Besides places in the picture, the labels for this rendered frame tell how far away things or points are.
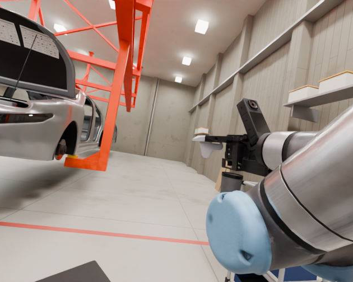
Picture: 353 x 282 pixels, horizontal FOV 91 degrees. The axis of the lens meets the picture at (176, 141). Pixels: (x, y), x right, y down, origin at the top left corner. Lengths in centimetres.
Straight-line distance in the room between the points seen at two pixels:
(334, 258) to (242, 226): 15
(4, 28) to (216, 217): 336
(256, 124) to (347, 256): 24
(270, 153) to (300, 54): 448
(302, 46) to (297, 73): 58
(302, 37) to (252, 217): 486
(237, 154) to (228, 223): 24
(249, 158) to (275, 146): 9
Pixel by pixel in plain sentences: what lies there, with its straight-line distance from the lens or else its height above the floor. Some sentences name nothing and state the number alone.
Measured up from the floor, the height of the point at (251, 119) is 128.
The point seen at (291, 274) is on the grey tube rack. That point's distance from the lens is 158.
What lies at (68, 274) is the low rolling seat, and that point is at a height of 34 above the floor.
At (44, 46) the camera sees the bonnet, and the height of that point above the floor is 223.
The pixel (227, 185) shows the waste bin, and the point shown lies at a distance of 493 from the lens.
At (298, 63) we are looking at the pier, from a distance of 469.
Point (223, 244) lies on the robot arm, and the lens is 20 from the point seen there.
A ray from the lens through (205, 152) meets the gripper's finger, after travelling 46.
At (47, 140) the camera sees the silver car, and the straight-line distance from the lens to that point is 258.
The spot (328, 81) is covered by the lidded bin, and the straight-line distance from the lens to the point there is 342.
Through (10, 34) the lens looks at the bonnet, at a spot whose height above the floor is 225.
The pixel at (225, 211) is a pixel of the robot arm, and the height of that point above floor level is 114.
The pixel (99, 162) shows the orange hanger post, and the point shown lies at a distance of 345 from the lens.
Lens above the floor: 119
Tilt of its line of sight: 2 degrees up
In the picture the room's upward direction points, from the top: 10 degrees clockwise
